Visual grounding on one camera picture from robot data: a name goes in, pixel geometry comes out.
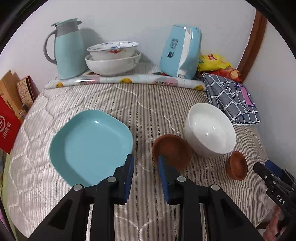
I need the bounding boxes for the blue square plate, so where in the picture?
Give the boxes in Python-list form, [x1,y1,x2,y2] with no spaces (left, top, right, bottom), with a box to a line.
[49,110,133,187]

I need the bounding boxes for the white ceramic bowl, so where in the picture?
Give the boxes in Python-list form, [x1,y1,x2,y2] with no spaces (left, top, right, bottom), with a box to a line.
[184,103,236,158]

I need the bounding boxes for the small brown clay bowl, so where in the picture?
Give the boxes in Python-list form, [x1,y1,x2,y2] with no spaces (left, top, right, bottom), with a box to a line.
[152,135,192,171]

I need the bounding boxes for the person's right hand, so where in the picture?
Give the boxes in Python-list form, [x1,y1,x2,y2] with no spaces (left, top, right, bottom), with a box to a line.
[262,206,286,241]

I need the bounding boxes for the striped quilted table cover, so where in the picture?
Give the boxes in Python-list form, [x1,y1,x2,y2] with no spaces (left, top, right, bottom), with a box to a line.
[6,83,276,241]

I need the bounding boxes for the grey checked cloth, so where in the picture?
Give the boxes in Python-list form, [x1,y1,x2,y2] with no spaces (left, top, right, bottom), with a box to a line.
[202,73,261,125]

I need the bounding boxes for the red snack bag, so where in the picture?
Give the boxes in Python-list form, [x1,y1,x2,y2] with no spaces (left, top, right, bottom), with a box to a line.
[208,67,242,83]

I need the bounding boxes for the red paper bag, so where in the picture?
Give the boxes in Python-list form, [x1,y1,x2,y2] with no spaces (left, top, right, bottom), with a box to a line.
[0,97,21,154]

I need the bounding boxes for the yellow chips bag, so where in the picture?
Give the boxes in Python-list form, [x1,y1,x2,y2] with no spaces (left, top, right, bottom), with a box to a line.
[197,54,232,72]

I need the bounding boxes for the patterned brown gift box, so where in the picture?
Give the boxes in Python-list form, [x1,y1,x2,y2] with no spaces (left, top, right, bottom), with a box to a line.
[16,76,40,108]

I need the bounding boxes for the fruit pattern plastic mat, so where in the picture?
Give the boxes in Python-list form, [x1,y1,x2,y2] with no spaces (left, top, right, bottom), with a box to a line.
[45,63,206,91]

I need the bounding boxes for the brown cardboard box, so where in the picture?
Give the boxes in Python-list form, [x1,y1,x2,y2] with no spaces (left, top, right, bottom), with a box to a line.
[1,70,23,122]

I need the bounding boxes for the light blue electric kettle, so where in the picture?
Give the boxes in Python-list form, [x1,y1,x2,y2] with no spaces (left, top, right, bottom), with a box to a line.
[159,25,202,79]

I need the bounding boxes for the large white porcelain bowl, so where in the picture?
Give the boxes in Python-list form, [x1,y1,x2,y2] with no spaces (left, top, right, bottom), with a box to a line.
[85,51,141,76]

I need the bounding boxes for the light blue thermos jug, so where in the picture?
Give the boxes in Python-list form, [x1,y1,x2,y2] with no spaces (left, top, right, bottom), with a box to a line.
[43,18,87,79]

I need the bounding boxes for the blue patterned porcelain bowl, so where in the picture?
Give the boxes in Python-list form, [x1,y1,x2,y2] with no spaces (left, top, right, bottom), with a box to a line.
[87,41,138,60]

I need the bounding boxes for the brown wooden door frame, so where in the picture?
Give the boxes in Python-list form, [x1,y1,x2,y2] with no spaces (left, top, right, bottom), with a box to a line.
[237,10,267,82]

